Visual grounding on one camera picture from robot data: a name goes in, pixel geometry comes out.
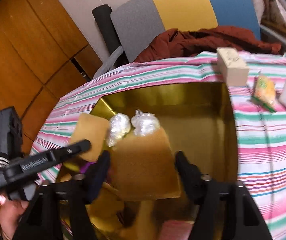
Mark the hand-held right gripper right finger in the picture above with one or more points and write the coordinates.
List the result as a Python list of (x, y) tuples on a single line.
[(184, 172)]

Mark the person's left hand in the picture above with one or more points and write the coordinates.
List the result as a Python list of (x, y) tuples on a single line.
[(10, 215)]

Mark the large brown sponge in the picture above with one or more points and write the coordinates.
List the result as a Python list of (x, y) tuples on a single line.
[(143, 165)]

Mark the gold tin box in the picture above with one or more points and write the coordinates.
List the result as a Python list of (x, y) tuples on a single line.
[(195, 120)]

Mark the grey yellow blue chair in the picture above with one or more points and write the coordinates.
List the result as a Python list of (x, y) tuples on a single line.
[(183, 7)]

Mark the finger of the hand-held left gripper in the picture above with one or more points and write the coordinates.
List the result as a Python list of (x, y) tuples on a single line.
[(75, 148)]

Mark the black rolled mat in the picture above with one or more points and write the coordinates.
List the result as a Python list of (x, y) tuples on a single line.
[(105, 27)]

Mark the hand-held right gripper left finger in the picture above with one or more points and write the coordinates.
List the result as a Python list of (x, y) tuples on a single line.
[(99, 175)]

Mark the brown jacket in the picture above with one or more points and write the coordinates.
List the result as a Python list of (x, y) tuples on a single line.
[(208, 42)]

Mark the yellow green cracker packet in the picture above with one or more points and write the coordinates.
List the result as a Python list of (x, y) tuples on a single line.
[(264, 90)]

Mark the wooden cabinet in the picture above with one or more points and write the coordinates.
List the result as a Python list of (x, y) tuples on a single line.
[(20, 55)]

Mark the striped tablecloth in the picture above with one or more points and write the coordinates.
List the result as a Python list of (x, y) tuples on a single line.
[(265, 155)]

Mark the purple snack packet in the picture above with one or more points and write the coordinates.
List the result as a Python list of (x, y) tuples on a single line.
[(87, 167)]

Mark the beige cardboard box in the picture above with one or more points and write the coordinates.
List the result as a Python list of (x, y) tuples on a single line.
[(233, 67)]

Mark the small brown sponge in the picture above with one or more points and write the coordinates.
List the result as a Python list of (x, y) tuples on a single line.
[(92, 130)]

